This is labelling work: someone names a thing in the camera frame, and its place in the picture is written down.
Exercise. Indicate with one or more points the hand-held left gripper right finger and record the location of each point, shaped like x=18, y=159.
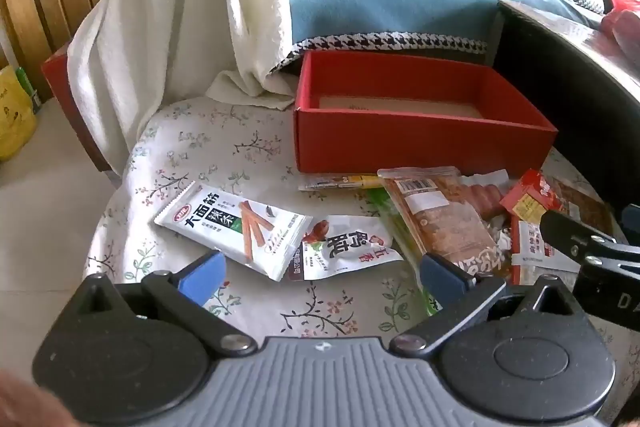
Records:
x=440, y=277

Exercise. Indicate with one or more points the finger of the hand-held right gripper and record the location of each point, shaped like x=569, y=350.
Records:
x=632, y=221
x=565, y=232

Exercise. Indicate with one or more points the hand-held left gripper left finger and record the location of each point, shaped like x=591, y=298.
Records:
x=202, y=277

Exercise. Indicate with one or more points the white red snack packet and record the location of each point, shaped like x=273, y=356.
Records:
x=530, y=254

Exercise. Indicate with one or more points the red yellow snack packet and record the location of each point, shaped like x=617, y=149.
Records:
x=530, y=202

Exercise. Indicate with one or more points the white green snack packet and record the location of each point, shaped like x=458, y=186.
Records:
x=215, y=222

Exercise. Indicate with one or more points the clear brown tofu packet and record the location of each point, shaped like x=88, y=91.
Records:
x=440, y=217

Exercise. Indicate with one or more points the clear sausage packet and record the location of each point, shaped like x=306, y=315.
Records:
x=487, y=197

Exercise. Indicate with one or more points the red cardboard box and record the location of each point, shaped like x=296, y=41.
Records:
x=400, y=142

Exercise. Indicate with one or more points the person's left hand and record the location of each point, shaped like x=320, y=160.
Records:
x=25, y=402

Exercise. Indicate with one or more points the small silver snack packet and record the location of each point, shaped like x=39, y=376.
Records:
x=500, y=234

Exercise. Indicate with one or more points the floral tablecloth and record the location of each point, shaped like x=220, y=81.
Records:
x=200, y=147

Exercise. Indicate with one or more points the dark coffee table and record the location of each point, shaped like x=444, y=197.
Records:
x=550, y=82

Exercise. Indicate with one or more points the red plastic bag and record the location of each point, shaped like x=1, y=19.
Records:
x=625, y=2

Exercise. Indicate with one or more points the red chair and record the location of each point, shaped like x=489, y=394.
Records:
x=57, y=77

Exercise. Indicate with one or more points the yellow bag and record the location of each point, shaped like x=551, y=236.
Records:
x=12, y=117

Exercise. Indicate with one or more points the white blanket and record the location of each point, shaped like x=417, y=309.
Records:
x=175, y=7

